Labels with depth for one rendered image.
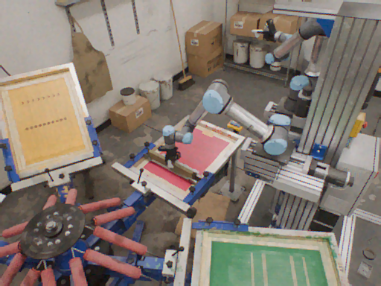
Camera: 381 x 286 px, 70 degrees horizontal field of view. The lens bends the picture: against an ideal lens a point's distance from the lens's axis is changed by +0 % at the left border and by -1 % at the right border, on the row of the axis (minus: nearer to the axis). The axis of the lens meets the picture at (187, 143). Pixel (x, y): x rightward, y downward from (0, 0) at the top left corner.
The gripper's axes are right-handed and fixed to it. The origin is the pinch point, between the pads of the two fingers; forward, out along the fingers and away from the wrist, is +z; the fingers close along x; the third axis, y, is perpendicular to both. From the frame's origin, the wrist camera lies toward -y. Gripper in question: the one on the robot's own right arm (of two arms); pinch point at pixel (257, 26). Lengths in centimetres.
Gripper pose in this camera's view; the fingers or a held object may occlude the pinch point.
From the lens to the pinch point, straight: 243.6
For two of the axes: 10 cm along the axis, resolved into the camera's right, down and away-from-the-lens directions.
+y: 1.7, 6.9, 7.1
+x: 8.1, -5.1, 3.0
